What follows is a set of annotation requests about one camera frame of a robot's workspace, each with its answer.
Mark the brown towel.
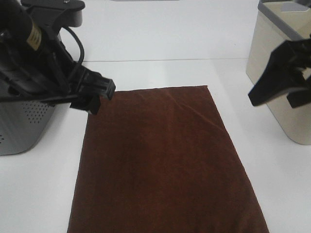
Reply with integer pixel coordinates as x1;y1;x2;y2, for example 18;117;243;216
68;85;268;233

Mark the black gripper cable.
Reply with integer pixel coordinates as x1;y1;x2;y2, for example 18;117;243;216
59;26;86;71

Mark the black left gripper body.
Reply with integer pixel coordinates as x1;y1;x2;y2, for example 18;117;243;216
0;36;81;102

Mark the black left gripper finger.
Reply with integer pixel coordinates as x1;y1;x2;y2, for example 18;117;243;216
77;67;115;100
70;94;101;115

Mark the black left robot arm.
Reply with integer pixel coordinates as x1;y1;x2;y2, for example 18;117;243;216
0;0;116;115

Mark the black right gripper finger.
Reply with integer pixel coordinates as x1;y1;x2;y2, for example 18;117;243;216
248;40;295;106

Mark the beige bin with grey rim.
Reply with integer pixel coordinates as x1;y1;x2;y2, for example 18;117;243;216
246;0;311;145

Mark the grey perforated laundry basket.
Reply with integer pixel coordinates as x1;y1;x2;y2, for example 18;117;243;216
0;33;73;156

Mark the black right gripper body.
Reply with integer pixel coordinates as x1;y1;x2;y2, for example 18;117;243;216
287;38;311;108

